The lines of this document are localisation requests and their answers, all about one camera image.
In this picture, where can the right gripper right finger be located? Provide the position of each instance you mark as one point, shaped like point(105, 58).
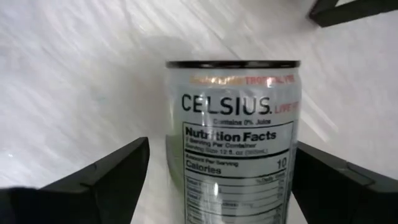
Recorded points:
point(342, 196)

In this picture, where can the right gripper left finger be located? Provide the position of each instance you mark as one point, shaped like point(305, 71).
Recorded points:
point(93, 199)

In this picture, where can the Celsius Tropical Vibe can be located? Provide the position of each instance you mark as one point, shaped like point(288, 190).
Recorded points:
point(233, 140)

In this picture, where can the white glossy table sheet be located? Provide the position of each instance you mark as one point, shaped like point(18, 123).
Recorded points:
point(62, 77)

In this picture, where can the black metal table frame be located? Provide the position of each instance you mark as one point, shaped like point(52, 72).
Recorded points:
point(357, 12)

